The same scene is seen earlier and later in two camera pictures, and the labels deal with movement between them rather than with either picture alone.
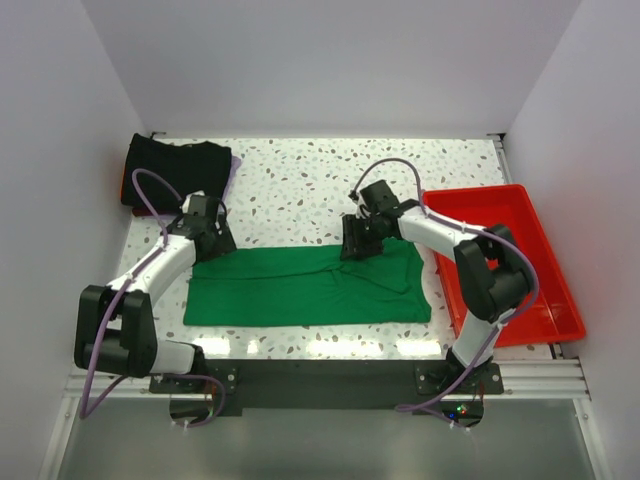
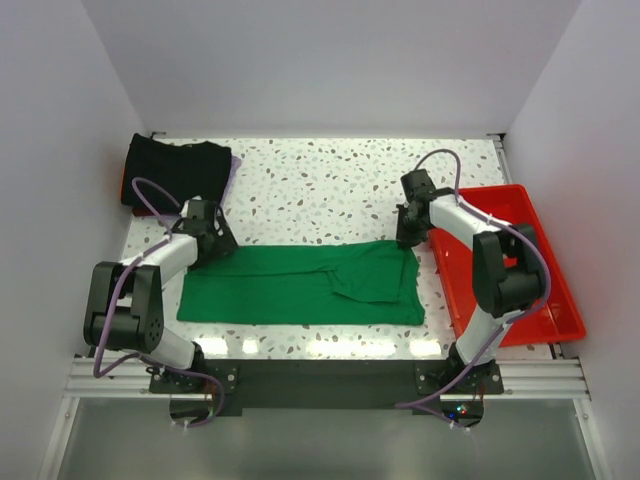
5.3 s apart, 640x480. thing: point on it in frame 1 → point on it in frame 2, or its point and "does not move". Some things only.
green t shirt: [303, 286] does not move
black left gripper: [224, 243] does not move
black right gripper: [353, 244] → [403, 237]
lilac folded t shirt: [234, 163] does not move
